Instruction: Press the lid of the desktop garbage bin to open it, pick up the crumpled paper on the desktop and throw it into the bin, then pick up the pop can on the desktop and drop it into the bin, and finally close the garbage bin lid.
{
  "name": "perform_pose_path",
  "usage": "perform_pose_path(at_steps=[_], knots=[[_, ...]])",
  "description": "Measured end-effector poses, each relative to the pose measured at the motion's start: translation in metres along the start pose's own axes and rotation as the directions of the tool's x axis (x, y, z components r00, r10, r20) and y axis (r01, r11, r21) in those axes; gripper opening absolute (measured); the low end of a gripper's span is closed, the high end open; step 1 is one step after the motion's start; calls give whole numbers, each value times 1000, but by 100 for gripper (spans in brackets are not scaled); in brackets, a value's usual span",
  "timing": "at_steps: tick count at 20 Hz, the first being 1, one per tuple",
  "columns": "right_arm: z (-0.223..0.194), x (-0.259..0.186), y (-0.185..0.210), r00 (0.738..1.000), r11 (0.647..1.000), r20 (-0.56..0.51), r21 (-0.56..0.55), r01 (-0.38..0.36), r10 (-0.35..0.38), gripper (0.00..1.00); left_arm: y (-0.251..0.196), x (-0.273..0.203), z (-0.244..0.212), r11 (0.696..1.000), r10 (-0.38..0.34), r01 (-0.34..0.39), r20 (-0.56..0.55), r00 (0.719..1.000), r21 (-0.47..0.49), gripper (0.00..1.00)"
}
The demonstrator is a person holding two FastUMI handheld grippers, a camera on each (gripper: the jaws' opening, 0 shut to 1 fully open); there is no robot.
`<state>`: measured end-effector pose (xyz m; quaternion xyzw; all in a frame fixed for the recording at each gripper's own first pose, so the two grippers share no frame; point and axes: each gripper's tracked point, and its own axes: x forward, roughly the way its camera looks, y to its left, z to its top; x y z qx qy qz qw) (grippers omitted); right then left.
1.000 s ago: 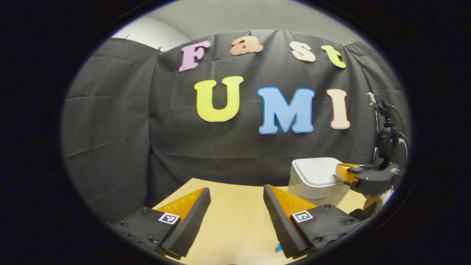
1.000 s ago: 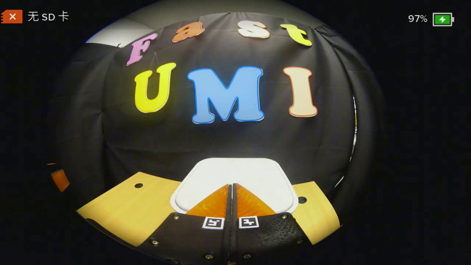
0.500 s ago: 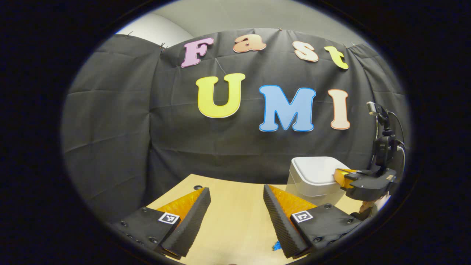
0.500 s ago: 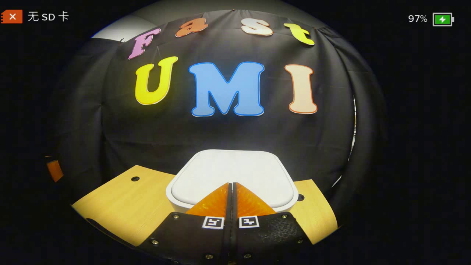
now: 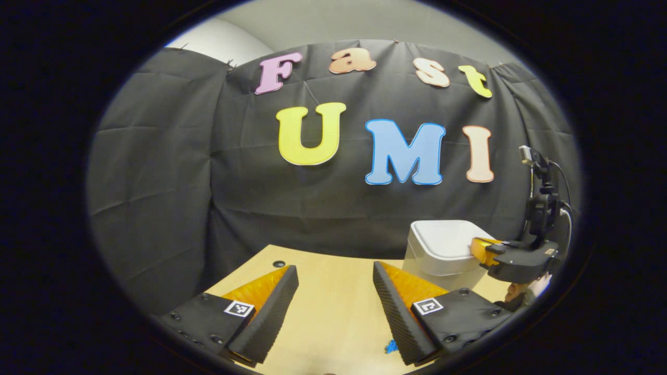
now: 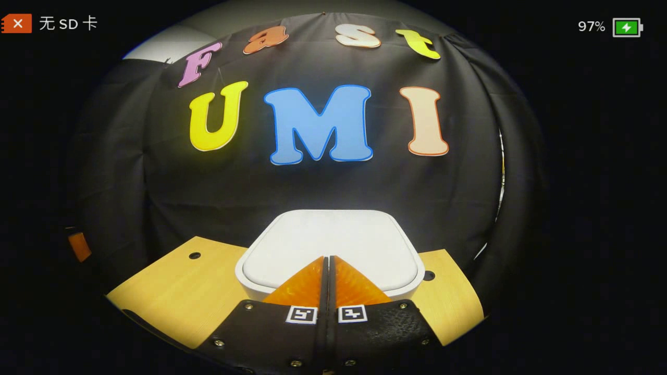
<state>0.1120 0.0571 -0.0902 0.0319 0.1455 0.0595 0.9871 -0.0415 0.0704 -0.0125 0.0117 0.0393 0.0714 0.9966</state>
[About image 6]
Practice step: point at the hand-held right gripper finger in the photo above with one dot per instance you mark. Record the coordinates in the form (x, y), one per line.
(333, 338)
(322, 338)

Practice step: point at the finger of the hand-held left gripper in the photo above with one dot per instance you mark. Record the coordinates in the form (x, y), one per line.
(79, 246)

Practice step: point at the white desktop garbage bin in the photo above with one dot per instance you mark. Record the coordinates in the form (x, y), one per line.
(333, 239)

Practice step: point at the black backdrop cloth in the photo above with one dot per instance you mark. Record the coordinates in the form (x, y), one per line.
(312, 187)

